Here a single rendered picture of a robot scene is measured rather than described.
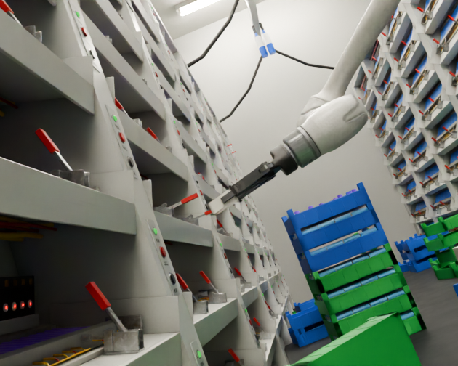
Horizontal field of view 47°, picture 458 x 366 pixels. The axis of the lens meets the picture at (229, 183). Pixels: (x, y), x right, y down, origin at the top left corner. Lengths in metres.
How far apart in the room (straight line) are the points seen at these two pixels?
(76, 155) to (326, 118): 0.66
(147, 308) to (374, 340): 0.54
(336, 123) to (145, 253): 0.66
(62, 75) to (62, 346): 0.35
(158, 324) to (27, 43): 0.40
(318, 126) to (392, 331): 0.48
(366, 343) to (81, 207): 0.71
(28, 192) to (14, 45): 0.20
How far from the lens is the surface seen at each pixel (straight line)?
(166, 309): 0.77
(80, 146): 0.83
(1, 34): 0.62
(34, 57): 0.68
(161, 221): 0.93
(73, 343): 0.62
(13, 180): 0.48
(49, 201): 0.53
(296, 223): 1.95
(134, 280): 0.79
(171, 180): 1.51
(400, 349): 1.21
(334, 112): 1.29
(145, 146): 1.09
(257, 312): 2.17
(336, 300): 1.96
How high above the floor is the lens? 0.38
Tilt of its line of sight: 10 degrees up
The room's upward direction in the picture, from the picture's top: 21 degrees counter-clockwise
